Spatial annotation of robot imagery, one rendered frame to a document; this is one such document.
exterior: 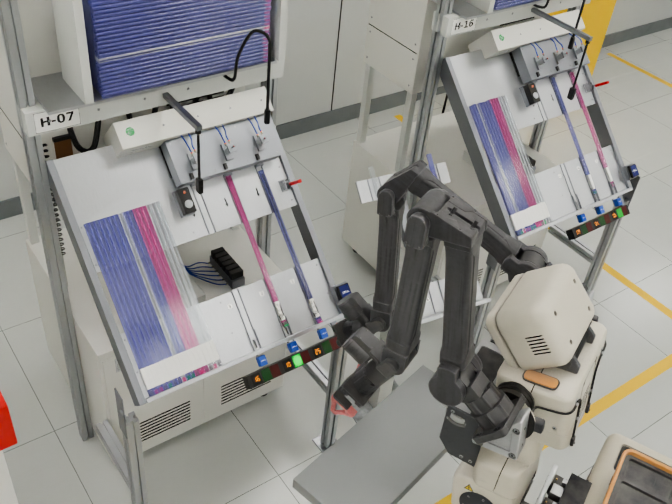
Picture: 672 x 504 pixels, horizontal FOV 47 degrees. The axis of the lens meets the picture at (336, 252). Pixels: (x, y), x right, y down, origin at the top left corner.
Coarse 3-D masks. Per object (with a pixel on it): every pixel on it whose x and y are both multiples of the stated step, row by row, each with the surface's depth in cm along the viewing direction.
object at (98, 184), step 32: (64, 160) 214; (96, 160) 219; (128, 160) 223; (160, 160) 227; (96, 192) 217; (128, 192) 221; (160, 192) 226; (192, 192) 230; (224, 192) 235; (256, 192) 240; (288, 192) 245; (192, 224) 228; (224, 224) 233
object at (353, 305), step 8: (352, 296) 215; (360, 296) 217; (344, 304) 215; (352, 304) 215; (360, 304) 215; (368, 304) 217; (344, 312) 216; (352, 312) 216; (360, 312) 215; (368, 312) 216; (368, 320) 214; (376, 320) 211; (368, 328) 214; (376, 328) 212
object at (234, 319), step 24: (312, 264) 245; (240, 288) 232; (264, 288) 236; (288, 288) 239; (312, 288) 243; (216, 312) 227; (240, 312) 231; (264, 312) 234; (288, 312) 238; (312, 312) 242; (336, 312) 246; (216, 336) 226; (240, 336) 229; (264, 336) 233; (144, 384) 214
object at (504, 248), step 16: (400, 176) 189; (416, 176) 188; (432, 176) 191; (400, 192) 191; (416, 192) 191; (496, 240) 188; (512, 240) 189; (496, 256) 189; (512, 256) 186; (544, 256) 190; (512, 272) 186
